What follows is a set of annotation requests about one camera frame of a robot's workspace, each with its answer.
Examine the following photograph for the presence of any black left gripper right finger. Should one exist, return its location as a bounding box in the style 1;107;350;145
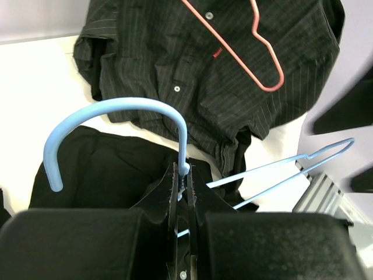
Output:
186;167;366;279

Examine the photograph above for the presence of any pink wire hanger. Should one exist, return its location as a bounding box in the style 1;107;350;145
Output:
180;0;285;93

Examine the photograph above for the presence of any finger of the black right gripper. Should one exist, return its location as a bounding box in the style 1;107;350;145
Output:
312;66;372;134
350;167;373;193

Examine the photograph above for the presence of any black shirt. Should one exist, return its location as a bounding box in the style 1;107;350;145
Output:
0;125;260;280

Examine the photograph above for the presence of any dark pinstriped shirt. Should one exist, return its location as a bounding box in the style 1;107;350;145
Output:
73;1;344;176

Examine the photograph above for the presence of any right aluminium frame post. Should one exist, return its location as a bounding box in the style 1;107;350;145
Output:
292;172;353;222

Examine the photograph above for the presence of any blue wire hanger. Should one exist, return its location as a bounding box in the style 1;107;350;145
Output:
43;97;355;210

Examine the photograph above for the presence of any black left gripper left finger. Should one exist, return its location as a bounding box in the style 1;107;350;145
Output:
1;164;178;279

